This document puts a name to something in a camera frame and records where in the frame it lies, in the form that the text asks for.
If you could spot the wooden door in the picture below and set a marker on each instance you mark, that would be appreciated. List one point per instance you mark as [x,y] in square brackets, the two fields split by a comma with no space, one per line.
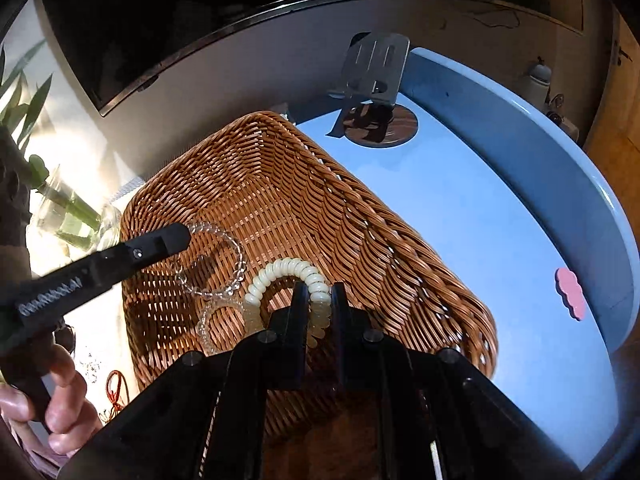
[615,110]

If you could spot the blue curved backboard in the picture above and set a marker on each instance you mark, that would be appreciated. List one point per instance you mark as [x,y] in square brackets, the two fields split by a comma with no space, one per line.
[525,150]

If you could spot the brown wicker basket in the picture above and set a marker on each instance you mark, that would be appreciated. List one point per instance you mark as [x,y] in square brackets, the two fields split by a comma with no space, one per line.
[300,200]

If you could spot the metal phone stand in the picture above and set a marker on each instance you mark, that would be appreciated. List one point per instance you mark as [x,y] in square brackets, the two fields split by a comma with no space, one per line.
[375,67]

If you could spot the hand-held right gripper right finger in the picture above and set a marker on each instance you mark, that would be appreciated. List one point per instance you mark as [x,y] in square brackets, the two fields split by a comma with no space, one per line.
[339,320]

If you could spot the person's left hand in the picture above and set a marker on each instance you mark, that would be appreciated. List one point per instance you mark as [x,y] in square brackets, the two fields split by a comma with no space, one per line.
[70,410]

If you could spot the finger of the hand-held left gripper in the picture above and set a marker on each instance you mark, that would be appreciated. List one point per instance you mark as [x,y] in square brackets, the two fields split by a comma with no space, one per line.
[150,247]

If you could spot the round brown disc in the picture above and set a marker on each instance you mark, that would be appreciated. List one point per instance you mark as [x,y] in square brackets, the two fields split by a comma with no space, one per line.
[400,127]

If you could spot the black flat television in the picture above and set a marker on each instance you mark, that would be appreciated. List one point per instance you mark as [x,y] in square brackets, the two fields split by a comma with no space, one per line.
[250,10]

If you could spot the small white bottle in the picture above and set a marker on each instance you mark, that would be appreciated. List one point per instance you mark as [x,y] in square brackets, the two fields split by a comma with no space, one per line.
[536,82]

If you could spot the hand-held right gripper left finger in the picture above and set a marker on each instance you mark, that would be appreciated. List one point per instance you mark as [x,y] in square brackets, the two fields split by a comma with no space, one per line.
[299,320]

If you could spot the green bamboo plant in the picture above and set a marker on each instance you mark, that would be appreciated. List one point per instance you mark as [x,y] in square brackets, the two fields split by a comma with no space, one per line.
[30,105]

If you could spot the glass vase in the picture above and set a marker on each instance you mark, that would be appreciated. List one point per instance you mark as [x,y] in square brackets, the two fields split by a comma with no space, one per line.
[85,220]

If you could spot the fan-patterned tablecloth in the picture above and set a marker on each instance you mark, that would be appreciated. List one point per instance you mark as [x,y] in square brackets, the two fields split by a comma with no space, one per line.
[107,320]

